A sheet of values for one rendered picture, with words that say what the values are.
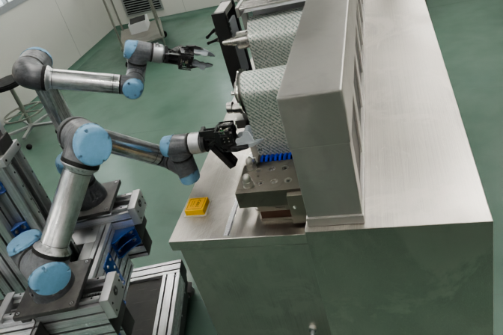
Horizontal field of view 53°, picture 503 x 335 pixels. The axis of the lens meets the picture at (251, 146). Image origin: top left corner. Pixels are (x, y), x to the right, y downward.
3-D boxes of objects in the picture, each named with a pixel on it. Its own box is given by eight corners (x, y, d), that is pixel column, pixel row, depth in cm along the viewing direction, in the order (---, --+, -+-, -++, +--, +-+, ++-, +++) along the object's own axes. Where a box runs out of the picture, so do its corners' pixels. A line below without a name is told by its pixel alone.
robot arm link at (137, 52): (123, 55, 203) (125, 35, 200) (150, 59, 207) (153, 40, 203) (123, 62, 197) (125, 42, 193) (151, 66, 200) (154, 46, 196)
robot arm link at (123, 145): (41, 138, 162) (164, 170, 195) (53, 147, 154) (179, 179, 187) (54, 105, 162) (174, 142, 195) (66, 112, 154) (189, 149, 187)
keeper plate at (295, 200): (294, 219, 157) (287, 191, 151) (325, 217, 154) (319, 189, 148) (293, 224, 155) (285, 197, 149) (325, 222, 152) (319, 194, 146)
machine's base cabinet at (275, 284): (303, 105, 414) (281, 4, 371) (383, 94, 396) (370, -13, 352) (244, 398, 209) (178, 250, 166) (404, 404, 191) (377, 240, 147)
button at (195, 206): (191, 203, 180) (189, 197, 178) (209, 201, 178) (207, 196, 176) (186, 216, 174) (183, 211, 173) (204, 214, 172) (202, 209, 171)
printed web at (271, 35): (282, 127, 208) (252, 10, 182) (339, 120, 201) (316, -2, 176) (267, 185, 177) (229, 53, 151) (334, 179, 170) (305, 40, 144)
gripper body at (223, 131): (230, 131, 162) (195, 135, 166) (236, 152, 167) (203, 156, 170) (235, 119, 168) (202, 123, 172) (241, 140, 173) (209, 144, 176)
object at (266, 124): (260, 158, 171) (246, 111, 162) (328, 150, 164) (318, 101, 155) (260, 158, 171) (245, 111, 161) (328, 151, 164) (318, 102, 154)
